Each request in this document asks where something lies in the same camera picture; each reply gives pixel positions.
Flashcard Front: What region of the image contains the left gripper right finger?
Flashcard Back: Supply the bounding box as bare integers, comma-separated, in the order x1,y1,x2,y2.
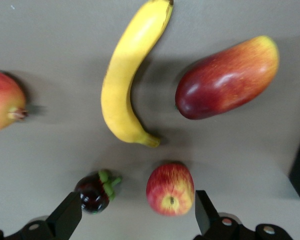
193,189,241,240

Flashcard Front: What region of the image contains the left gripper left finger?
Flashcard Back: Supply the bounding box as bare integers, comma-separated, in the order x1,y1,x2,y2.
18,191,84,240

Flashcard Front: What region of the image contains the red yellow apple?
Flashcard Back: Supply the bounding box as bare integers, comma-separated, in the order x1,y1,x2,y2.
145,162,195,217

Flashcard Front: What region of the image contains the yellow banana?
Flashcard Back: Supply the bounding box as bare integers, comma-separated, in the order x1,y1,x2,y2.
100,0,175,148

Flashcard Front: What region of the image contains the dark purple mangosteen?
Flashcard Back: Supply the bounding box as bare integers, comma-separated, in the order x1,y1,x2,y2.
74,169,123,215

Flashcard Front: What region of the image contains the red orange pomegranate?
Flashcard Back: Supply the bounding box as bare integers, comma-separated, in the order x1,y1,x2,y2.
0,69,29,133

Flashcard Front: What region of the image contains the red yellow mango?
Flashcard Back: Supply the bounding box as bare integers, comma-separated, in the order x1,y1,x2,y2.
174,35,280,120

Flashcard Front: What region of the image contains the table cover sheet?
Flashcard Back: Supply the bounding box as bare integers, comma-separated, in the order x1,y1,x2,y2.
0,0,300,240

